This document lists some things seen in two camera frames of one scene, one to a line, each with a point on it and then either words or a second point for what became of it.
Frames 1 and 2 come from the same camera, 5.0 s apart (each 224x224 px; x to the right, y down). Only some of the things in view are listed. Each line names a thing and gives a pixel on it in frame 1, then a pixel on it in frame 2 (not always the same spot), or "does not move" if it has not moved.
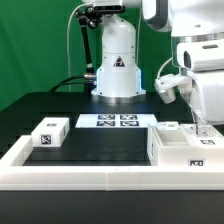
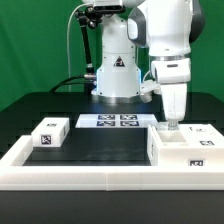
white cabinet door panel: [207, 135] does not move
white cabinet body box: [178, 147] does not move
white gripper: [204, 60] -> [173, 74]
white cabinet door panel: [167, 126] does not move
